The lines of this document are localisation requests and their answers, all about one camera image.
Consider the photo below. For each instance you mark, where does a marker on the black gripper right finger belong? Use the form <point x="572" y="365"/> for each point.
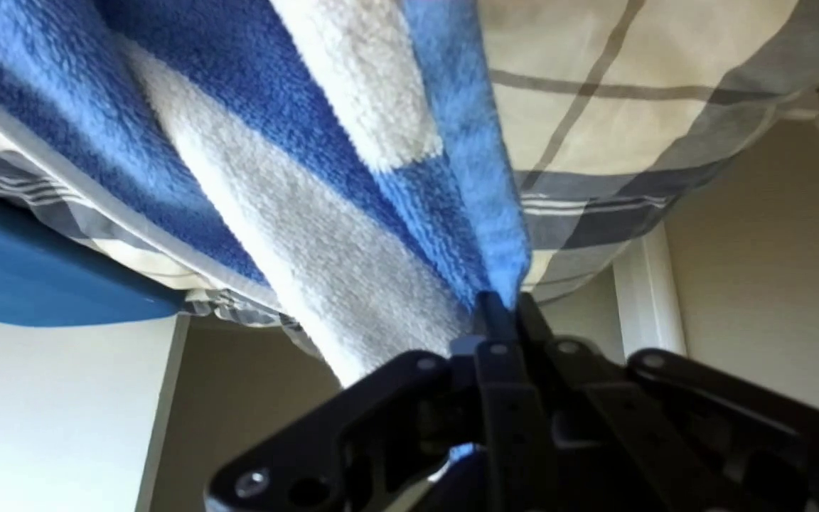
<point x="675" y="428"/>

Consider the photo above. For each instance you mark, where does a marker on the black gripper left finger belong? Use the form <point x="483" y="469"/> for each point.
<point x="371" y="428"/>

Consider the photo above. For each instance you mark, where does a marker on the white and blue striped towel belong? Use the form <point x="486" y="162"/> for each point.
<point x="334" y="189"/>

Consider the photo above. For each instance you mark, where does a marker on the white closet door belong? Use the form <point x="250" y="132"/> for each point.
<point x="50" y="415"/>

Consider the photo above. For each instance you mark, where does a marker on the plaid bed comforter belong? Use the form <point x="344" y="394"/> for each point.
<point x="638" y="94"/>

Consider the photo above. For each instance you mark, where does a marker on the flat blue padded board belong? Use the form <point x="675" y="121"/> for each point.
<point x="41" y="274"/>

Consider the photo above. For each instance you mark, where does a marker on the white door frame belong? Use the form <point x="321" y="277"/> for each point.
<point x="650" y="301"/>

